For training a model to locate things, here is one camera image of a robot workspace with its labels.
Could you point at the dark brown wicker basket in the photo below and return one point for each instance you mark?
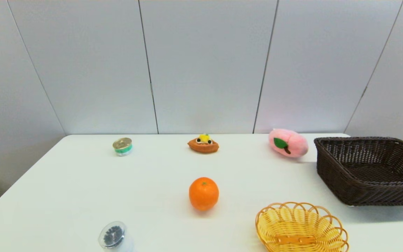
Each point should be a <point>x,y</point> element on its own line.
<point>369,171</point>

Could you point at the yellow woven basket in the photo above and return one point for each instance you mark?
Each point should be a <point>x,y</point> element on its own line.
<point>301,227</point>

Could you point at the toy fruit tart pastry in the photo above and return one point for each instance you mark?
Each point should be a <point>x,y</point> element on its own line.
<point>203,145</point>

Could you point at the orange fruit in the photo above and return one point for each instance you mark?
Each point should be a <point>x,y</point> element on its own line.
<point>203,194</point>

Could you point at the small green tin can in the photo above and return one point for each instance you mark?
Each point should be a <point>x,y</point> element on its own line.
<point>122,147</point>

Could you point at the pink plush peach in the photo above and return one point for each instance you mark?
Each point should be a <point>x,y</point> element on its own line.
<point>289,142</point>

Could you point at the clear plastic jar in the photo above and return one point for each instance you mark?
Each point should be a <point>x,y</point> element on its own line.
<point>114,237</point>

